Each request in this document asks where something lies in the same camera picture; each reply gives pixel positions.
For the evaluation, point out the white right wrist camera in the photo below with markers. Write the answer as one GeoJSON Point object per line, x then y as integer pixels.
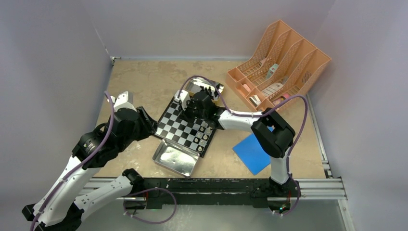
{"type": "Point", "coordinates": [182, 97]}

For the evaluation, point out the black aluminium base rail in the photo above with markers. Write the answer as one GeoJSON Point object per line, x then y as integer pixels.
{"type": "Point", "coordinates": [154, 193]}

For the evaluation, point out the yellow metal tin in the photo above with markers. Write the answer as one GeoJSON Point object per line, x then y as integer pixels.
{"type": "Point", "coordinates": [197, 84]}

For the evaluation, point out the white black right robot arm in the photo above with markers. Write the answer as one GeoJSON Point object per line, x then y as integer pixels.
{"type": "Point", "coordinates": [272, 132]}

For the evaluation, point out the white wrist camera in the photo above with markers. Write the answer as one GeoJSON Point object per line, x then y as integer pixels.
{"type": "Point", "coordinates": [182, 97]}
{"type": "Point", "coordinates": [123, 100]}

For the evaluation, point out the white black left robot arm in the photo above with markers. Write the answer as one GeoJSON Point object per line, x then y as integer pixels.
{"type": "Point", "coordinates": [63, 208]}

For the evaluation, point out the pink desk file organizer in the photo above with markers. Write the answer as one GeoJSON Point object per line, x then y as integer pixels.
{"type": "Point", "coordinates": [284, 64]}

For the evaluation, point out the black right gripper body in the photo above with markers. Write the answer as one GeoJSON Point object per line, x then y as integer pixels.
{"type": "Point", "coordinates": [192, 112]}

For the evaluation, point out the black chess pieces pile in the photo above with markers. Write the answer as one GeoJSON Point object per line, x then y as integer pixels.
{"type": "Point", "coordinates": [211, 91]}

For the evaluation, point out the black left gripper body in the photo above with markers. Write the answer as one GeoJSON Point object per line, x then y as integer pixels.
{"type": "Point", "coordinates": [143, 129]}

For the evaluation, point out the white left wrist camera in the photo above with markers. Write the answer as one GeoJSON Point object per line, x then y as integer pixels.
{"type": "Point", "coordinates": [123, 100]}

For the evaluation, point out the blue mat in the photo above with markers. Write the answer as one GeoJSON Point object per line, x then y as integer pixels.
{"type": "Point", "coordinates": [251, 154]}

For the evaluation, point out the black white chess board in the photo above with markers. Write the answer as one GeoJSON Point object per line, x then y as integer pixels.
{"type": "Point", "coordinates": [172, 127]}

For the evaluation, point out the silver lilac metal tin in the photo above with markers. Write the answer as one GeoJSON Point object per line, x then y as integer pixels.
{"type": "Point", "coordinates": [175, 158]}

